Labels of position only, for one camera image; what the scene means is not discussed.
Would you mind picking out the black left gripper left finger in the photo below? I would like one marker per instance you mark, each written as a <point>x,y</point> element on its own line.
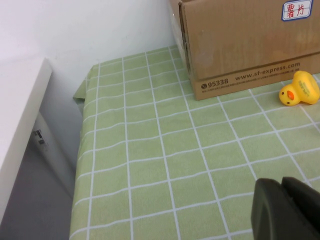
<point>267,215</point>

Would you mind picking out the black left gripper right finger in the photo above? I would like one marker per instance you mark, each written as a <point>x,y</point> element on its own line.
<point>306,210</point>

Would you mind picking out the green checked tablecloth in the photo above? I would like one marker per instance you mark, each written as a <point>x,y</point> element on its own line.
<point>175,150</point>

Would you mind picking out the yellow rubber duck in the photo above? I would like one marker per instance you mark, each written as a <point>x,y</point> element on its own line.
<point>302,87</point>

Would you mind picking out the cardboard box with F2 print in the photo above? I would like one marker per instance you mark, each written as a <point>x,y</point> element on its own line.
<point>250,45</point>

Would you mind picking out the white side table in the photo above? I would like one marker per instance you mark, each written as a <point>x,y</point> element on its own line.
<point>17,107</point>

